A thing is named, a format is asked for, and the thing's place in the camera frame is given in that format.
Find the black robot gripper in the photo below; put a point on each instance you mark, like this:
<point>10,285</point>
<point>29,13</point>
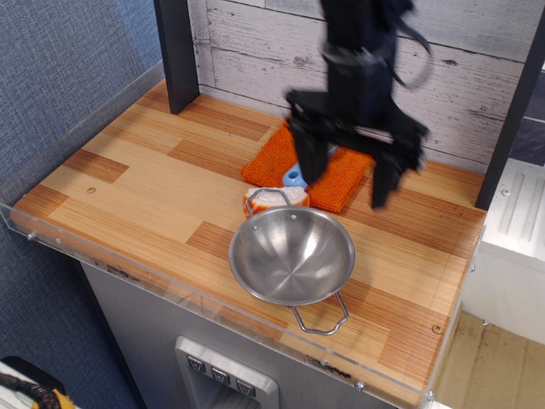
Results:
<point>356,96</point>

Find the stainless steel colander bowl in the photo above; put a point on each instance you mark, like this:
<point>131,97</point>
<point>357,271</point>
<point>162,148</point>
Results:
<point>293,256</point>

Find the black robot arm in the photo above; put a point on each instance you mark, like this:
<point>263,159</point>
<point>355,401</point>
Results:
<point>365,34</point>

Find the orange salmon sushi toy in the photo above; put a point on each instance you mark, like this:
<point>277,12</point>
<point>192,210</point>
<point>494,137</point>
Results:
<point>259,199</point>

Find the orange knitted cloth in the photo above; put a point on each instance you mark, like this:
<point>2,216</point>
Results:
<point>345,170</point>

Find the blue grey ice cream scoop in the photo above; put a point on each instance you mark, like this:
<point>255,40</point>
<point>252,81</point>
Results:
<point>293,176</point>

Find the white grooved side unit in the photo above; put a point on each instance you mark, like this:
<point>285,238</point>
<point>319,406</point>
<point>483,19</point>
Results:
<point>505,285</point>

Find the silver dispenser button panel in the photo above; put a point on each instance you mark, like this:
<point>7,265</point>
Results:
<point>215,380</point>

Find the grey cabinet front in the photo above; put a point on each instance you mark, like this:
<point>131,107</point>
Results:
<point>146,325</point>

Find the clear acrylic table guard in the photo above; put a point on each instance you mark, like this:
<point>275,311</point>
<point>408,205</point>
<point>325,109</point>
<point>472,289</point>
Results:
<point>109,175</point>

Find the black and yellow object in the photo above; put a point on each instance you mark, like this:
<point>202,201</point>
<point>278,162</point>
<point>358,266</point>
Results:
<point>24,385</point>

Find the dark grey right post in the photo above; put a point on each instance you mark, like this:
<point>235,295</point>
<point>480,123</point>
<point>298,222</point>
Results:
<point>514,117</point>

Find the dark grey post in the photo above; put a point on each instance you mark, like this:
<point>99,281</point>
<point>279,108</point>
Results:
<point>179,65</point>
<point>514,117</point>

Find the dark grey left post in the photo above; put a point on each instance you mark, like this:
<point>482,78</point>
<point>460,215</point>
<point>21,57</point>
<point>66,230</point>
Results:
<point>179,65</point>

